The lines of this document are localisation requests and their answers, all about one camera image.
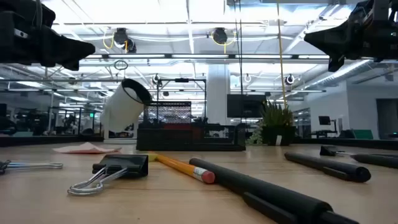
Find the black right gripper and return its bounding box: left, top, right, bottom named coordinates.
left=303, top=0, right=398, bottom=73

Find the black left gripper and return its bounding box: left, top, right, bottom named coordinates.
left=0, top=0, right=96, bottom=71

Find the pink sticky note pad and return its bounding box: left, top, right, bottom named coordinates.
left=52, top=141, right=123, bottom=155

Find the black pen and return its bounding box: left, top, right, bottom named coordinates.
left=188, top=157, right=361, bottom=224
left=284, top=151, right=372, bottom=184
left=350, top=152, right=398, bottom=170

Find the black binder clip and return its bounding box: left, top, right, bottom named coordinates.
left=67, top=153, right=149, bottom=197

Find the yellow pencil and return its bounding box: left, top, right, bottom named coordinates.
left=154, top=154, right=216, bottom=185

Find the black mesh desk organizer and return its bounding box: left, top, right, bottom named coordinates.
left=136, top=101, right=246, bottom=152

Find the small black desk monitor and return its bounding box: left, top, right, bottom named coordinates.
left=318, top=115, right=338, bottom=134

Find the white desk lamp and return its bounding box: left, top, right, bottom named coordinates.
left=99, top=78, right=153, bottom=144

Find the potted green succulent plant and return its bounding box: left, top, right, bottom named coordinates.
left=246, top=100, right=297, bottom=147

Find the large black monitor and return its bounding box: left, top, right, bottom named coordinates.
left=226, top=94, right=267, bottom=118

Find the white building column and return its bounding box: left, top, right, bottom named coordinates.
left=206, top=63, right=231, bottom=125

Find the yellow hanging cable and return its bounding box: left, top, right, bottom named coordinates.
left=275, top=0, right=287, bottom=109

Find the black metal frame stand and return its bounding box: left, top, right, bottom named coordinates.
left=155, top=77, right=207, bottom=125

